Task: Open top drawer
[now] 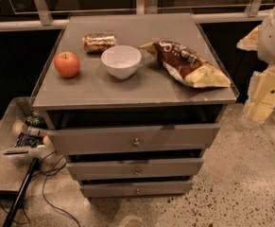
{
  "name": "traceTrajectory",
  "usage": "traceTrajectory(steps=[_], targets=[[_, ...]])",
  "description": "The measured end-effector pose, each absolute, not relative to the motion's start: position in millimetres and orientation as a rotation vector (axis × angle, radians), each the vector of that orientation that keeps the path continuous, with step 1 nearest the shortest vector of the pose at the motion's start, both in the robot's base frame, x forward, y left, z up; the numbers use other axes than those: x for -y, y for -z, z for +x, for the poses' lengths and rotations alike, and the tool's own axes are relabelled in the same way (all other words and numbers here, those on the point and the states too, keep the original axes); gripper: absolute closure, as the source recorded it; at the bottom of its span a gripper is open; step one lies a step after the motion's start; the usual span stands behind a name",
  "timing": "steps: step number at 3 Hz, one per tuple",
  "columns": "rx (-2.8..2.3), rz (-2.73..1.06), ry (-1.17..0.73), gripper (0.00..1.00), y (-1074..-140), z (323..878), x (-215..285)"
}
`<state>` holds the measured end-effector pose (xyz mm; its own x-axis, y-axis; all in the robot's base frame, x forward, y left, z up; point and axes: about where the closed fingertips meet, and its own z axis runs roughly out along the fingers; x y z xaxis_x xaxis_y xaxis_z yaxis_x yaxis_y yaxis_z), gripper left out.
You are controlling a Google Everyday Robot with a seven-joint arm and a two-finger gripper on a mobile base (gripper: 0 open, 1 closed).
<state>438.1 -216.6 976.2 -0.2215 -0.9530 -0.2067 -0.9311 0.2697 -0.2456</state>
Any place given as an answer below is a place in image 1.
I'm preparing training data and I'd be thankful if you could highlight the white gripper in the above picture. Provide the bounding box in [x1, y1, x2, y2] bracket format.
[236, 14, 275, 124]

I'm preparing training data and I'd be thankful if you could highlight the grey top drawer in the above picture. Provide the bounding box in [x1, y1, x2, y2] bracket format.
[48, 124, 220, 155]

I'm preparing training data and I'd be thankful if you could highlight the grey drawer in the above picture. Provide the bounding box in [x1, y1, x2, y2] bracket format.
[80, 180, 193, 198]
[67, 158, 204, 181]
[48, 124, 220, 155]

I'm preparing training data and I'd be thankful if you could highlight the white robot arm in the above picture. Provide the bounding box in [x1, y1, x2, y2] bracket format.
[237, 7, 275, 126]

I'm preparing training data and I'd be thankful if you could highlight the grey three-drawer cabinet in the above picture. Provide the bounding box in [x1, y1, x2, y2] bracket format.
[33, 14, 237, 186]

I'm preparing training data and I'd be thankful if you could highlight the grey bottom drawer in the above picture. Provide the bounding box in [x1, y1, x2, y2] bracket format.
[80, 180, 193, 198]

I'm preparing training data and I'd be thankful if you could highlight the grey middle drawer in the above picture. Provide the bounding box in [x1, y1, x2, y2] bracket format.
[67, 158, 204, 181]

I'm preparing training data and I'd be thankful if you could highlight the brown chip bag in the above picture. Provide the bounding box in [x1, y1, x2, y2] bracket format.
[140, 41, 231, 88]

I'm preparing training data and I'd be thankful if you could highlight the metal railing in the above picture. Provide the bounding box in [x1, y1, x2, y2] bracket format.
[0, 0, 275, 31]

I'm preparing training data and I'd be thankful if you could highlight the white bowl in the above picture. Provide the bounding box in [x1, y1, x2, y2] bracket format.
[101, 45, 142, 79]

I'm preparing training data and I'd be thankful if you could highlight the gold soda can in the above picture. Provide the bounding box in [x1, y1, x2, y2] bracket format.
[83, 33, 117, 53]

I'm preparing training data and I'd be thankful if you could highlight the red apple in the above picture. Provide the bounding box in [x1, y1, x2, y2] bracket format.
[54, 51, 80, 79]

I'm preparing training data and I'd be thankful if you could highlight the green snack bag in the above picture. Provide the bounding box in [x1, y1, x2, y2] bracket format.
[25, 110, 46, 129]

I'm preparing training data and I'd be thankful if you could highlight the white bottle in bin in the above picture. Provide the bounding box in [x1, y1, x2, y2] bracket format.
[11, 120, 48, 138]

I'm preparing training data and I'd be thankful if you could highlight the dark blue snack packet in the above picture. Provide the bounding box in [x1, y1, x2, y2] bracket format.
[14, 132, 43, 148]

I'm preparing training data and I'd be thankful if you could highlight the clear plastic bin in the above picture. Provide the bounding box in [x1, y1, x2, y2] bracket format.
[0, 97, 56, 165]

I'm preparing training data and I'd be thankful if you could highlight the black pole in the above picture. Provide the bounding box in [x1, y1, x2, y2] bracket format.
[3, 158, 39, 227]

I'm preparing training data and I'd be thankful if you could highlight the blue cable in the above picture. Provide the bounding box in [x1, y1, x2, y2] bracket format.
[37, 149, 82, 227]

